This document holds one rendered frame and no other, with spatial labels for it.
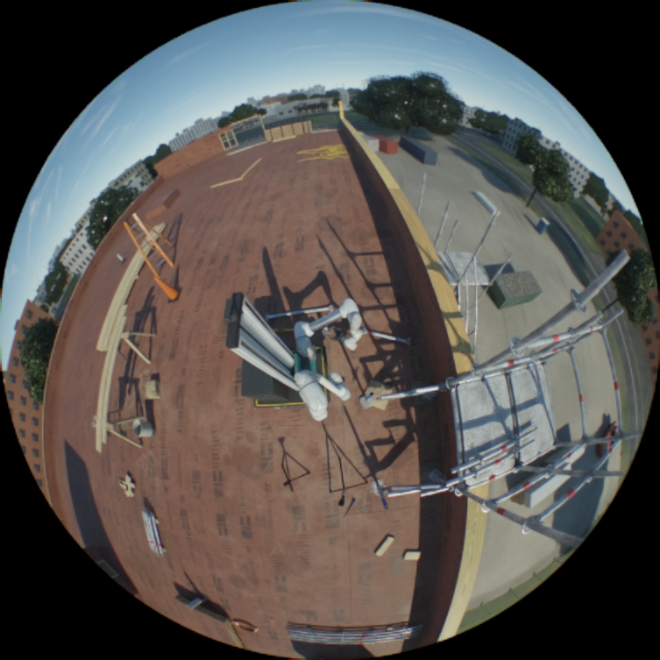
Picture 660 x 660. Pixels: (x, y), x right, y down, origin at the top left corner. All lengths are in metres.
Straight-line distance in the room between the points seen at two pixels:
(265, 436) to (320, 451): 0.75
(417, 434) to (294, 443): 1.53
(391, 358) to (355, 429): 1.02
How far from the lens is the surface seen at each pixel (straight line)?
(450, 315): 2.48
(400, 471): 2.80
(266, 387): 2.01
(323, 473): 2.77
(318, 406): 1.45
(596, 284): 1.02
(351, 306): 2.10
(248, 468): 3.09
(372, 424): 2.67
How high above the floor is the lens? 2.66
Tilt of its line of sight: 64 degrees down
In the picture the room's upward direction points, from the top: 15 degrees counter-clockwise
